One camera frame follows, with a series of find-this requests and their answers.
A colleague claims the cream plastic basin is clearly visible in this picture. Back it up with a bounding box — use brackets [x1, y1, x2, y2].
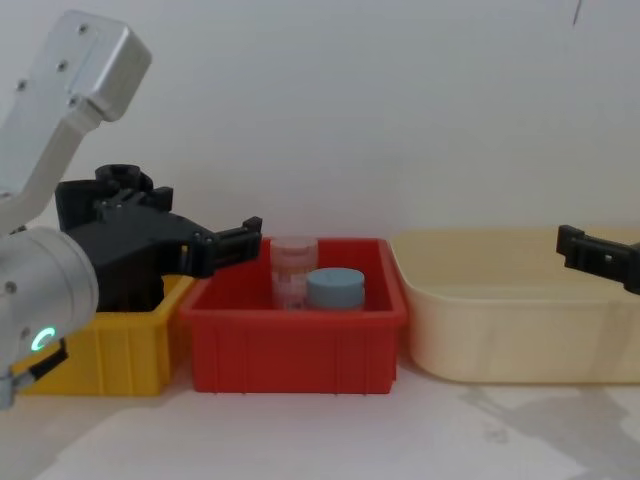
[389, 228, 640, 386]

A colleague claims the clear plastic vial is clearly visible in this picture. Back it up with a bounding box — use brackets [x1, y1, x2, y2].
[269, 235, 320, 312]

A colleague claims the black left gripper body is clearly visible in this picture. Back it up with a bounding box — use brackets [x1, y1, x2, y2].
[53, 178, 217, 313]

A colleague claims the jar with blue lid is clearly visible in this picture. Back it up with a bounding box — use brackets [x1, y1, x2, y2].
[304, 267, 367, 313]

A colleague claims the red plastic bin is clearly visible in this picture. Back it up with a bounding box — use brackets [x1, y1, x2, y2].
[178, 236, 409, 397]

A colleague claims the yellow plastic bin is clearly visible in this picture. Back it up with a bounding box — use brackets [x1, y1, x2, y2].
[9, 273, 197, 399]

